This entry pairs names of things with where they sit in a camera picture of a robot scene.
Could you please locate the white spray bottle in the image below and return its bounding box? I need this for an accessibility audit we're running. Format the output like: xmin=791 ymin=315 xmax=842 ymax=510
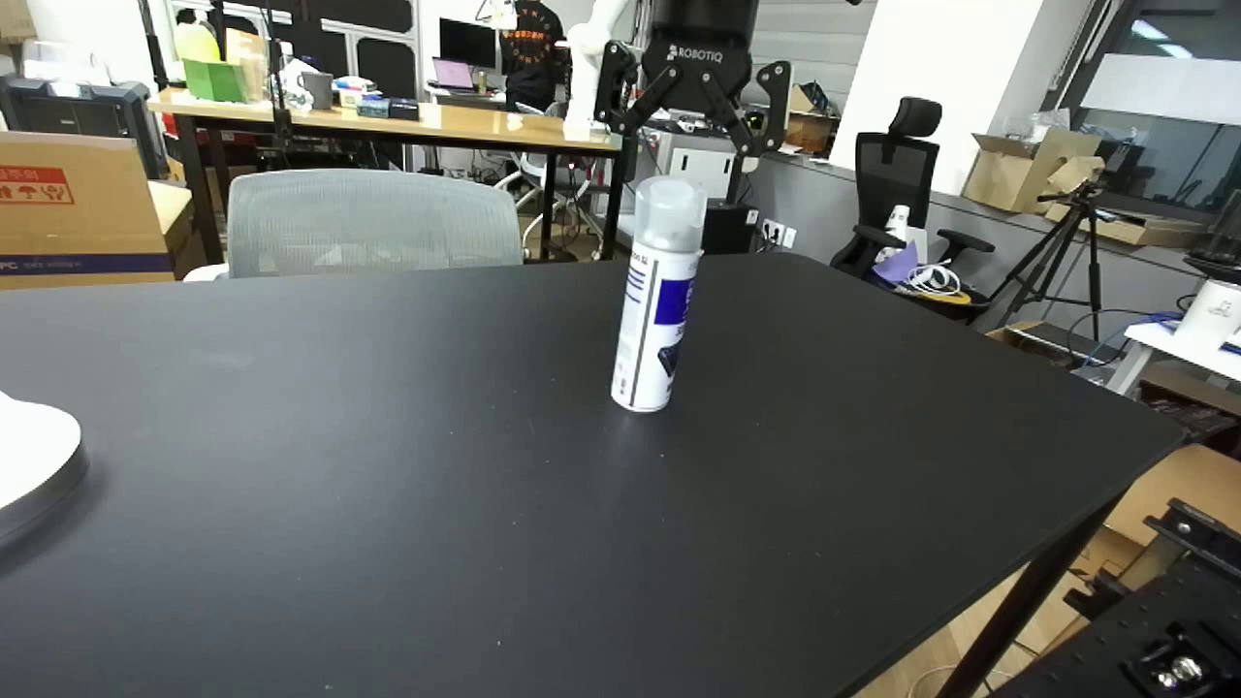
xmin=610 ymin=240 xmax=701 ymax=414

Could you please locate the laptop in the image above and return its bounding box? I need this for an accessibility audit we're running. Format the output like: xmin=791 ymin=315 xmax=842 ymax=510
xmin=430 ymin=57 xmax=480 ymax=95

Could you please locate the black office chair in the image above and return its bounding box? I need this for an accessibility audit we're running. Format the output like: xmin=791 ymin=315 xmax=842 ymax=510
xmin=830 ymin=96 xmax=997 ymax=322

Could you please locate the wooden table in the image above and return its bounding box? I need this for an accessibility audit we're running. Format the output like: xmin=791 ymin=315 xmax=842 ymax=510
xmin=146 ymin=86 xmax=627 ymax=265

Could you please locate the open cardboard box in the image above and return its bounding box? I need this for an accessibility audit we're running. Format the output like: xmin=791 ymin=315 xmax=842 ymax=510
xmin=961 ymin=127 xmax=1103 ymax=215

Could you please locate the large cardboard box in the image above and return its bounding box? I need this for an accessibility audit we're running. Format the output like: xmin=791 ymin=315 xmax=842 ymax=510
xmin=0 ymin=130 xmax=195 ymax=291

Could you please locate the camera on tripod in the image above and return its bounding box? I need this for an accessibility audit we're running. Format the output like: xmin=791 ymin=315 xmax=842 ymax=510
xmin=987 ymin=178 xmax=1128 ymax=342

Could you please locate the green box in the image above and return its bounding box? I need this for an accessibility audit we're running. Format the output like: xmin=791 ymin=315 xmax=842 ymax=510
xmin=181 ymin=58 xmax=249 ymax=104

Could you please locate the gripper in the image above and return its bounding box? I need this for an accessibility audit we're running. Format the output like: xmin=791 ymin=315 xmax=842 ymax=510
xmin=592 ymin=0 xmax=794 ymax=159

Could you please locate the translucent spray bottle lid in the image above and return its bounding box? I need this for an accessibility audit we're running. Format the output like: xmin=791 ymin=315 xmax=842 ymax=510
xmin=633 ymin=175 xmax=710 ymax=255

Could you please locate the black case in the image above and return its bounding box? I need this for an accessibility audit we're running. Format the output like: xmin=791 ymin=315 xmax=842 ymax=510
xmin=0 ymin=75 xmax=172 ymax=181

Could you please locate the grey mesh office chair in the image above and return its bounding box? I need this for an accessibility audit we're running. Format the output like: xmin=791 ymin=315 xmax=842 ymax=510
xmin=183 ymin=169 xmax=525 ymax=283

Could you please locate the flat cardboard box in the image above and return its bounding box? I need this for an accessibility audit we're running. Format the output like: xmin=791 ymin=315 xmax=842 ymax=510
xmin=1045 ymin=199 xmax=1206 ymax=249

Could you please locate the white cabinet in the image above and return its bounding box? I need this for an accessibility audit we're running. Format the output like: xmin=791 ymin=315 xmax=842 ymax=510
xmin=667 ymin=143 xmax=740 ymax=203

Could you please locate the black perforated board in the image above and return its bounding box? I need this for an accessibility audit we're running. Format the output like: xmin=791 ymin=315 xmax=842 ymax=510
xmin=987 ymin=497 xmax=1241 ymax=698

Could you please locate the white box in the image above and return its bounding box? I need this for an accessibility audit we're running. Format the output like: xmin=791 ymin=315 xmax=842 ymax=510
xmin=1172 ymin=278 xmax=1241 ymax=352

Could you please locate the monitor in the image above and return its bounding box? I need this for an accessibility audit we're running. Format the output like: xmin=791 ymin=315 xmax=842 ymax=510
xmin=438 ymin=16 xmax=498 ymax=71

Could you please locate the person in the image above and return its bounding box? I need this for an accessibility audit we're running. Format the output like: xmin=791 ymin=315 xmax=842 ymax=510
xmin=498 ymin=0 xmax=567 ymax=113

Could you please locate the window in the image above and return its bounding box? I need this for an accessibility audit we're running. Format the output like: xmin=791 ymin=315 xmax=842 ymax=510
xmin=1041 ymin=0 xmax=1241 ymax=216

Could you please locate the white table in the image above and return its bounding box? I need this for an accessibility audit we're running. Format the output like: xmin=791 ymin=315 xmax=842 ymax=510
xmin=1104 ymin=320 xmax=1241 ymax=397

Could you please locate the black computer box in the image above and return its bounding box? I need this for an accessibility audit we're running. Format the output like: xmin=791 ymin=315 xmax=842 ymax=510
xmin=699 ymin=203 xmax=759 ymax=256

